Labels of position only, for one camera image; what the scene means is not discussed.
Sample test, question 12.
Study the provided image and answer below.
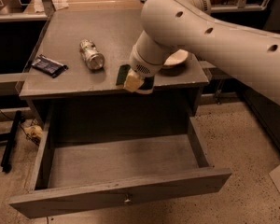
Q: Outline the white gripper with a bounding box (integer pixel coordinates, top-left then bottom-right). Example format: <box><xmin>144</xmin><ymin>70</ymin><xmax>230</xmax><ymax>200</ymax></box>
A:
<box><xmin>123</xmin><ymin>46</ymin><xmax>163</xmax><ymax>92</ymax></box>

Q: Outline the dark blue snack packet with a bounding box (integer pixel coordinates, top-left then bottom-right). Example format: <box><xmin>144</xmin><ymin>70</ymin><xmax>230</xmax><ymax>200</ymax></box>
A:
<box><xmin>32</xmin><ymin>54</ymin><xmax>68</xmax><ymax>78</ymax></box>

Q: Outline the white paper bowl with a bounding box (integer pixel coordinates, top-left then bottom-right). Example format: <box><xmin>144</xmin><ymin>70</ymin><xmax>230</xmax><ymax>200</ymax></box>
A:
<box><xmin>162</xmin><ymin>49</ymin><xmax>189</xmax><ymax>69</ymax></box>

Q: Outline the green yellow sponge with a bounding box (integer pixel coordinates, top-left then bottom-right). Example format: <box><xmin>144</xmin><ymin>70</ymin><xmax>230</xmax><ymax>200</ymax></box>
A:
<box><xmin>116</xmin><ymin>64</ymin><xmax>154</xmax><ymax>94</ymax></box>

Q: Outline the crushed silver soda can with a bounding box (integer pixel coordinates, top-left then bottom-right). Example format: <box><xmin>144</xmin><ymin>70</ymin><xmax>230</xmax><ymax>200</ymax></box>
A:
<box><xmin>79</xmin><ymin>39</ymin><xmax>105</xmax><ymax>71</ymax></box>

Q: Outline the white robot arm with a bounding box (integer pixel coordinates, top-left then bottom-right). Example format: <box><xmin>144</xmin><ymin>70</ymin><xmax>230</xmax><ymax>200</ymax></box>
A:
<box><xmin>130</xmin><ymin>0</ymin><xmax>280</xmax><ymax>105</ymax></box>

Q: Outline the grey open top drawer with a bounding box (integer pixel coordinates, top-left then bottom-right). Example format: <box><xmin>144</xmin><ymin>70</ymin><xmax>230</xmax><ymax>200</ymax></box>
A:
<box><xmin>9</xmin><ymin>117</ymin><xmax>231</xmax><ymax>218</ymax></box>

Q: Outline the grey side rail left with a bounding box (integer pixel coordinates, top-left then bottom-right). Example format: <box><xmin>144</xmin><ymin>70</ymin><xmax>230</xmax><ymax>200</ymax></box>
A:
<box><xmin>0</xmin><ymin>73</ymin><xmax>27</xmax><ymax>96</ymax></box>

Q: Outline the grey wooden cabinet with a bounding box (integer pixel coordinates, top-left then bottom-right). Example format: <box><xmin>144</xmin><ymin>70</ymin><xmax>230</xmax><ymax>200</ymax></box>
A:
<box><xmin>18</xmin><ymin>7</ymin><xmax>213</xmax><ymax>147</ymax></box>

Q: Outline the crumpled beige object on floor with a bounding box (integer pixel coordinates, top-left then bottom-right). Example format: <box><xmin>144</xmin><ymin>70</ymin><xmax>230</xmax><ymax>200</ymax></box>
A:
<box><xmin>24</xmin><ymin>125</ymin><xmax>43</xmax><ymax>140</ymax></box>

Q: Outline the black pole on floor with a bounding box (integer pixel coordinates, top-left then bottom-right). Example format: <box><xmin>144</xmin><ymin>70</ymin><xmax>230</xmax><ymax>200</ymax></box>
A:
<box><xmin>1</xmin><ymin>110</ymin><xmax>21</xmax><ymax>173</ymax></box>

